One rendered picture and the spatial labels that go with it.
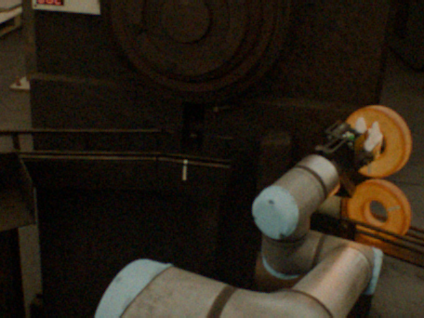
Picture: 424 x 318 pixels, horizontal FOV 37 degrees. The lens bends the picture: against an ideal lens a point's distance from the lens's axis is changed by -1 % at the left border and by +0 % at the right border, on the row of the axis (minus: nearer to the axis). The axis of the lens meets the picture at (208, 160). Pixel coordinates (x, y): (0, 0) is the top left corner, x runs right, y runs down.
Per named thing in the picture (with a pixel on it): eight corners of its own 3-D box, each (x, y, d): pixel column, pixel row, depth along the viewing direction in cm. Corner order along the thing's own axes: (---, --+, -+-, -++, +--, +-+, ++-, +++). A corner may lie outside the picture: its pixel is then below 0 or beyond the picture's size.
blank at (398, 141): (351, 99, 142) (342, 102, 140) (416, 112, 132) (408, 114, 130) (346, 165, 147) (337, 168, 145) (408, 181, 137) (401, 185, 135)
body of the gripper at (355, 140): (372, 127, 127) (337, 157, 121) (372, 163, 132) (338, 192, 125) (339, 117, 132) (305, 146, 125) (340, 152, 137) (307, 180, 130)
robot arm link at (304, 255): (309, 291, 126) (312, 249, 118) (254, 274, 130) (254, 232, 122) (322, 258, 132) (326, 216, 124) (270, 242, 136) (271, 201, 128)
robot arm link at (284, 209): (248, 228, 123) (247, 190, 116) (287, 193, 129) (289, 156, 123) (286, 251, 118) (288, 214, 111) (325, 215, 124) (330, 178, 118)
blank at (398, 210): (368, 245, 158) (362, 250, 156) (344, 188, 159) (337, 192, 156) (421, 232, 146) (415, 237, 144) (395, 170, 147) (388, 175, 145)
